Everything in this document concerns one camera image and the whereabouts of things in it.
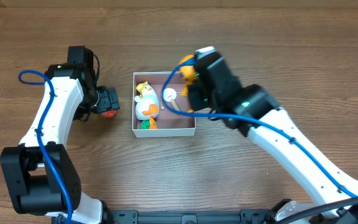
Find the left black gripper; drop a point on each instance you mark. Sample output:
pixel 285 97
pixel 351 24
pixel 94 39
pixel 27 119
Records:
pixel 107 101

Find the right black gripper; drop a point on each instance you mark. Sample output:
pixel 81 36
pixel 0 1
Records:
pixel 196 98

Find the orange rubber dog toy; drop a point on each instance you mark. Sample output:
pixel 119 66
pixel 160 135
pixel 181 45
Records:
pixel 189 75

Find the white wooden rattle drum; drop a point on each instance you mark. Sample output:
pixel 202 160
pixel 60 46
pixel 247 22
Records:
pixel 168 96

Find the white plush duck toy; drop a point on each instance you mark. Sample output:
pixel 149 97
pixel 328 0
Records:
pixel 147 104

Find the green round plastic cap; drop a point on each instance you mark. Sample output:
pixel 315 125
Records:
pixel 148 124

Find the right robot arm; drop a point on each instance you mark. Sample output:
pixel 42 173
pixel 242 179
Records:
pixel 258 116

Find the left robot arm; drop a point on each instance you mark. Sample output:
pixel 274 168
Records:
pixel 40 176

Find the red ball toy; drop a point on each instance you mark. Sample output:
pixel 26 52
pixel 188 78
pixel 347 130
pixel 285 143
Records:
pixel 109 114

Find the white square cardboard box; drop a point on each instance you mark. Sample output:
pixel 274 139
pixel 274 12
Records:
pixel 168 124

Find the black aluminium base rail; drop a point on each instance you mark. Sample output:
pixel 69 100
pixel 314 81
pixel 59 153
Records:
pixel 135 217

